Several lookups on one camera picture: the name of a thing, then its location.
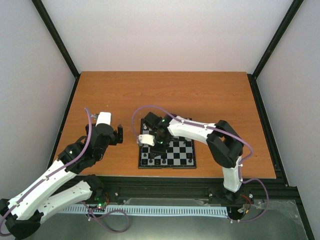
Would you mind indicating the black and white chessboard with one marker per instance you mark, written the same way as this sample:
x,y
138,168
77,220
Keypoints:
x,y
176,155

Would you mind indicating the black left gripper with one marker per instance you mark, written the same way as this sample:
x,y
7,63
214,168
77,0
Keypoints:
x,y
115,140

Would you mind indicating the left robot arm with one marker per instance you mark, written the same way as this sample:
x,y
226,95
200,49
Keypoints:
x,y
25,213

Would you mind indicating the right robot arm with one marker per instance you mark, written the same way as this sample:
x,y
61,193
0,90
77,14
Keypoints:
x,y
223,142

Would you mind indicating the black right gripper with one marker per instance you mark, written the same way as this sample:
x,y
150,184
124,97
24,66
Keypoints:
x,y
160,151

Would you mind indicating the black bishop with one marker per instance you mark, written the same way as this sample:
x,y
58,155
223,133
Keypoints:
x,y
189,155

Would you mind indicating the black aluminium frame rail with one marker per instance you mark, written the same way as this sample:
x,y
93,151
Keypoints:
x,y
207,189

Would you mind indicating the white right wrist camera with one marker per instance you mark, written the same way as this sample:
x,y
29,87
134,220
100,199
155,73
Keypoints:
x,y
146,139

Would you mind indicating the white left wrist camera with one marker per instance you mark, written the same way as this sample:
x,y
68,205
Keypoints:
x,y
104,118

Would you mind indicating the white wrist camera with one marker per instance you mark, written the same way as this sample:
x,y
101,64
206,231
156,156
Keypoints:
x,y
104,118
146,139

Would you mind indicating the white slotted cable duct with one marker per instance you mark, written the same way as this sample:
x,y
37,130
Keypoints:
x,y
160,211

